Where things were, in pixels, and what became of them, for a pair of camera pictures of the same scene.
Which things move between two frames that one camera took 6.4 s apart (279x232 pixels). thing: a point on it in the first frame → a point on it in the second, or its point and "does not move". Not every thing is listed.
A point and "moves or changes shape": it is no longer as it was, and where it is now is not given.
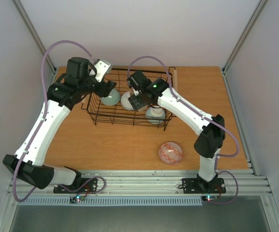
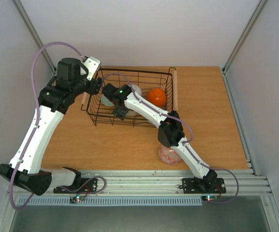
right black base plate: (193, 186) does not move
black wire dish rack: (134, 99) does not move
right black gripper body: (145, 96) → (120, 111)
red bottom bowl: (170, 152) does not move
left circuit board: (77, 198) does not move
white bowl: (143, 108) moves or changes shape
